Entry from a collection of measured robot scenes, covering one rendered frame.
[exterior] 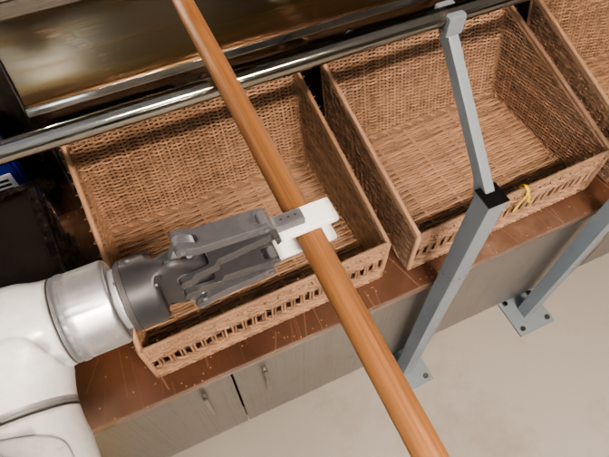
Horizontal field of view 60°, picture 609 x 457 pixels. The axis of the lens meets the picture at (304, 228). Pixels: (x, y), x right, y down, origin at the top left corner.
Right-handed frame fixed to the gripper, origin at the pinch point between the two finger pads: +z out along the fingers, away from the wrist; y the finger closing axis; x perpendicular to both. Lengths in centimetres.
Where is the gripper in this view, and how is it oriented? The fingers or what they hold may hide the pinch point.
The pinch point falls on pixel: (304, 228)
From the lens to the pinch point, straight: 58.0
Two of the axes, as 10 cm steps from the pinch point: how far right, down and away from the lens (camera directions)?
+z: 9.1, -3.5, 2.2
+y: 0.0, 5.4, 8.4
